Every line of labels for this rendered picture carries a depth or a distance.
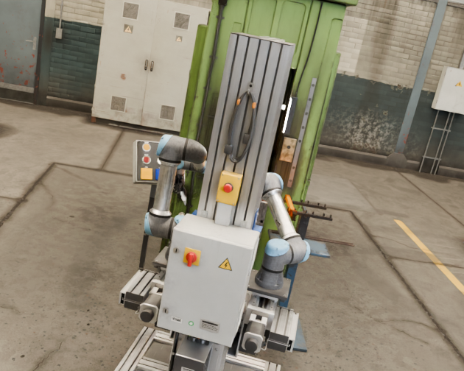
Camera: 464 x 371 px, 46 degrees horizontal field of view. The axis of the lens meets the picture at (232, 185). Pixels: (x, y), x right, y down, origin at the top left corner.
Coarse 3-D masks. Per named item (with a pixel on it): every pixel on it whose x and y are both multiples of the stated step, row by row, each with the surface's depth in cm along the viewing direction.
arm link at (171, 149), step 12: (168, 144) 274; (180, 144) 274; (168, 156) 275; (180, 156) 275; (168, 168) 277; (168, 180) 279; (156, 192) 282; (168, 192) 280; (156, 204) 282; (168, 204) 283; (156, 216) 281; (168, 216) 283; (144, 228) 283; (156, 228) 282; (168, 228) 282
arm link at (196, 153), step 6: (192, 144) 275; (198, 144) 277; (186, 150) 274; (192, 150) 274; (198, 150) 276; (204, 150) 280; (186, 156) 275; (192, 156) 275; (198, 156) 277; (204, 156) 281; (192, 162) 286; (198, 162) 282; (204, 162) 297; (192, 168) 315; (198, 168) 304; (204, 168) 312
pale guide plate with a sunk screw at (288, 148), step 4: (284, 140) 385; (288, 140) 385; (292, 140) 385; (296, 140) 385; (284, 144) 386; (288, 144) 386; (292, 144) 386; (284, 148) 387; (288, 148) 387; (292, 148) 387; (284, 152) 388; (288, 152) 388; (292, 152) 388; (280, 156) 389; (284, 156) 389; (288, 156) 389; (292, 156) 389; (284, 160) 390; (288, 160) 390
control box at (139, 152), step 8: (136, 144) 359; (152, 144) 364; (136, 152) 358; (144, 152) 361; (152, 152) 363; (136, 160) 357; (152, 160) 362; (136, 168) 357; (152, 168) 361; (136, 176) 356; (152, 176) 360; (184, 176) 370; (152, 184) 366
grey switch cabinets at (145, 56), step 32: (128, 0) 834; (160, 0) 835; (128, 32) 848; (160, 32) 850; (192, 32) 855; (128, 64) 863; (160, 64) 866; (96, 96) 877; (128, 96) 879; (160, 96) 882; (160, 128) 898
